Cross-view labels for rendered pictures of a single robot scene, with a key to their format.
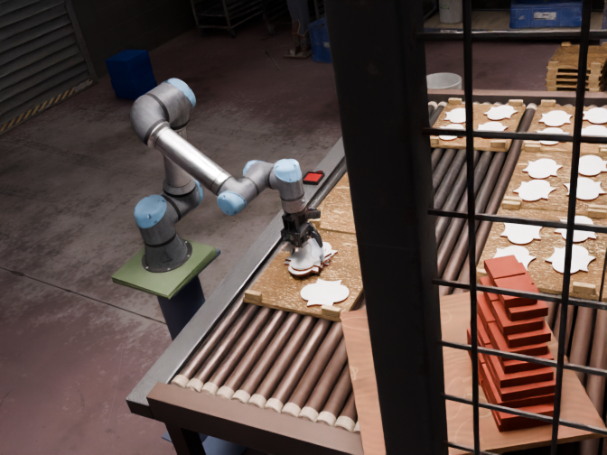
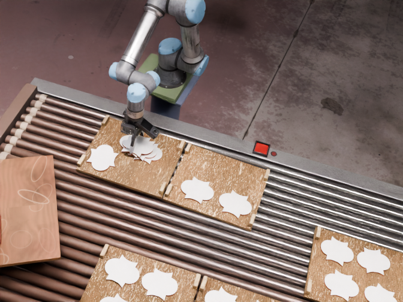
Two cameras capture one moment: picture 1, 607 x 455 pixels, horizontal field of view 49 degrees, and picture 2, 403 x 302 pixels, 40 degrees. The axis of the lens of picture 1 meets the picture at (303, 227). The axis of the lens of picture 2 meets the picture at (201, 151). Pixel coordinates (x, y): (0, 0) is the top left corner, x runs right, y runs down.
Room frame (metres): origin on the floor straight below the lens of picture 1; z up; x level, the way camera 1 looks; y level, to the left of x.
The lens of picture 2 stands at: (1.37, -1.63, 2.98)
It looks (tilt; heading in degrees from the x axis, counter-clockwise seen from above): 50 degrees down; 66
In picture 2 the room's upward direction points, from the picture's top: 12 degrees clockwise
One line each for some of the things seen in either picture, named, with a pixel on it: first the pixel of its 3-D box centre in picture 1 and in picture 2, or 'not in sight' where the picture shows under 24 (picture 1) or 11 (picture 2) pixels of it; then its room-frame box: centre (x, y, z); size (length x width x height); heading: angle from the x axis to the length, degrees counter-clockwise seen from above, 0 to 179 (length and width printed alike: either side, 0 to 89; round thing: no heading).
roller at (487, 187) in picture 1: (471, 225); (187, 256); (1.86, -0.57, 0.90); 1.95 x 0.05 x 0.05; 149
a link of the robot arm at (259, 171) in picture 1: (259, 177); (144, 82); (1.79, 0.10, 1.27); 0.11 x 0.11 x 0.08; 48
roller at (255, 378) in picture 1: (362, 213); (211, 184); (2.07, -0.23, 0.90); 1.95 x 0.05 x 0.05; 149
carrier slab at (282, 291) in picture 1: (319, 270); (132, 156); (1.73, -0.02, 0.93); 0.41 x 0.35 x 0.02; 148
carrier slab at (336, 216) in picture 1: (368, 202); (217, 185); (2.08, -0.26, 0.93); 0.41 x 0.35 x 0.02; 147
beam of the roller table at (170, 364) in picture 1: (297, 208); (225, 144); (2.21, 0.01, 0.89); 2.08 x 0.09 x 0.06; 149
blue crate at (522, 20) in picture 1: (547, 8); not in sight; (5.94, -2.57, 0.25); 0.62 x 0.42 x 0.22; 60
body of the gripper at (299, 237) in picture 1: (296, 225); (133, 121); (1.73, 0.02, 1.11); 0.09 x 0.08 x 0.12; 144
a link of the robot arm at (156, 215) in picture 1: (154, 218); (171, 53); (2.02, 0.51, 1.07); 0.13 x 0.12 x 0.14; 138
